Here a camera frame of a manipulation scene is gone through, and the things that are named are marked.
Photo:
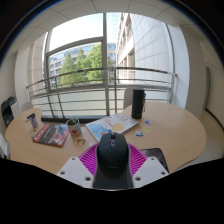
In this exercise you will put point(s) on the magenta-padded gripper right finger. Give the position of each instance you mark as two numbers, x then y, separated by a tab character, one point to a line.
150	170

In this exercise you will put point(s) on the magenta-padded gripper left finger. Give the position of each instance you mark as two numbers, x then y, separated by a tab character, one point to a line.
74	170

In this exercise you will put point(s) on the black computer mouse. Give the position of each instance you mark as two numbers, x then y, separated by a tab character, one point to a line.
112	160

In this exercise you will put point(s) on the black printed mouse pad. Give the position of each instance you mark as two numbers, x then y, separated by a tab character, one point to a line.
156	154

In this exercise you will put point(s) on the clear sticker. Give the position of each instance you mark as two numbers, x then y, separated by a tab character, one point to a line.
81	141

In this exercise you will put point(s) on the potted plant in printed mug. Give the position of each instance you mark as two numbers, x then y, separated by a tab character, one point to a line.
74	128

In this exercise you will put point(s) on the red magazine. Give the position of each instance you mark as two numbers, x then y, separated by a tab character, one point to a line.
51	134

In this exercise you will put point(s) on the white illustrated magazine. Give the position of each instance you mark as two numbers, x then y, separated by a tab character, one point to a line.
106	125

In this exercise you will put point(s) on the black cylindrical bottle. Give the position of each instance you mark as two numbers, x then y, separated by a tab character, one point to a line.
137	104

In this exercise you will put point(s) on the white chair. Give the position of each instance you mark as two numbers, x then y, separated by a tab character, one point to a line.
4	146
26	106
127	98

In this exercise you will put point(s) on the black printer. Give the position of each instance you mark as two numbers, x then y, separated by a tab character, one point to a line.
8	111

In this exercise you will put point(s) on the metal balcony railing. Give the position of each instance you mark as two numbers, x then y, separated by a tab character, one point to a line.
83	70

